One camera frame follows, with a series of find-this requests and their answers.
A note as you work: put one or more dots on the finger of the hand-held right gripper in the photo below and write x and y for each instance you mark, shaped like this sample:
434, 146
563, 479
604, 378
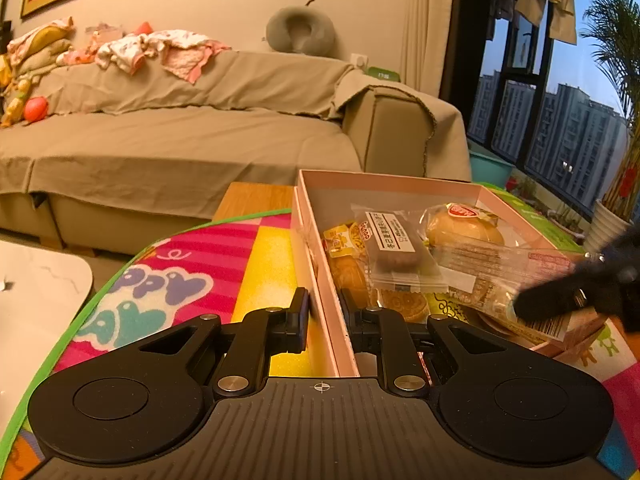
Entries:
550, 300

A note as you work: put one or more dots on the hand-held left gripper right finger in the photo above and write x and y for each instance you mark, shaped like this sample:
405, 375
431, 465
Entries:
357, 330

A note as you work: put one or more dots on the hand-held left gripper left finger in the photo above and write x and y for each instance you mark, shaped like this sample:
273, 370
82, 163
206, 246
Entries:
300, 320

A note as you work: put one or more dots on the pink cardboard box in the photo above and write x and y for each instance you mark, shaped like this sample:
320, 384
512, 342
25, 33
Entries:
325, 310

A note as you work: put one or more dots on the tan packet with barcode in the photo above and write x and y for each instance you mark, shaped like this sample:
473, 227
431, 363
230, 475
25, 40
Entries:
550, 330

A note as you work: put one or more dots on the brown cake clear wrapper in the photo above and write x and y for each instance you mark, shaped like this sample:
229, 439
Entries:
395, 255

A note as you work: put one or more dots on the yellow snack packet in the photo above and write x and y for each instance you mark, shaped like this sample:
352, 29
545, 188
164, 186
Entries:
345, 240

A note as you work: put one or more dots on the round bread packet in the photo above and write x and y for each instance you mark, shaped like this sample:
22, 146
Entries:
460, 230

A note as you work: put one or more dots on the potted palm plant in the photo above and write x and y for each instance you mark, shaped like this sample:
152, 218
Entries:
607, 220

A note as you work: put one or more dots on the small windowsill plants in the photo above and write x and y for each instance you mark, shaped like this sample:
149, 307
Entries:
560, 215

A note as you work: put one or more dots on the red hanging ornament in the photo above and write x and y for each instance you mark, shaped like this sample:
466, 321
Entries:
627, 182

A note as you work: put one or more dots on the red basin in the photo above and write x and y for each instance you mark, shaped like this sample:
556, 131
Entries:
513, 183

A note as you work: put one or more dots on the wooden side table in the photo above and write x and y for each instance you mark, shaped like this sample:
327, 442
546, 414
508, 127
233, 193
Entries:
255, 200

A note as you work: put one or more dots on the colourful play mat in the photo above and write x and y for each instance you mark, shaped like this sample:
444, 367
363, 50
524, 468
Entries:
165, 285

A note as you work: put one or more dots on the teal plastic basin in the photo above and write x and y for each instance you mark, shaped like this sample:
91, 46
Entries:
490, 167

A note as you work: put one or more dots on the beige covered sofa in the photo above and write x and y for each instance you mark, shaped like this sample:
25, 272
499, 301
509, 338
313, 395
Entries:
175, 150

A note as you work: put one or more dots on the green digital clock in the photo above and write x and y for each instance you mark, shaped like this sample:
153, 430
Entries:
384, 74

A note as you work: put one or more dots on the hanging laundry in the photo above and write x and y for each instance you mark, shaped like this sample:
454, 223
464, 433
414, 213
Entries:
560, 10

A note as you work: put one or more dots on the grey neck pillow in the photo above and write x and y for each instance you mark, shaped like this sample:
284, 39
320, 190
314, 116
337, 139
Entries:
277, 35

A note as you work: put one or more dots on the pile of baby clothes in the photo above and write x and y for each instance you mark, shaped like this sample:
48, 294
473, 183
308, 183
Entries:
175, 52

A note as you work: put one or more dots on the beige curtain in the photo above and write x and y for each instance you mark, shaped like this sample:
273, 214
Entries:
430, 20

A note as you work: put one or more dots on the small red toy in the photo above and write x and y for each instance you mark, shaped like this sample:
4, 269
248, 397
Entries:
144, 28

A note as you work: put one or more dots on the orange ball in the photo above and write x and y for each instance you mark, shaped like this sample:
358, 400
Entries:
36, 109

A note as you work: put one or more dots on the yellow plush toy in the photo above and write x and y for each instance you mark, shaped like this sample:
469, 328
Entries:
16, 105

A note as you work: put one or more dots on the folded baby blanket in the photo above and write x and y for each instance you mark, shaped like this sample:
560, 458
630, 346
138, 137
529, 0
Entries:
40, 45

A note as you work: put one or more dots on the black window frame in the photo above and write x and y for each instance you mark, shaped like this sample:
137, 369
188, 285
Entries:
545, 60

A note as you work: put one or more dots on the white wall socket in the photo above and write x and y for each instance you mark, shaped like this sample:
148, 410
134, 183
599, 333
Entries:
358, 61

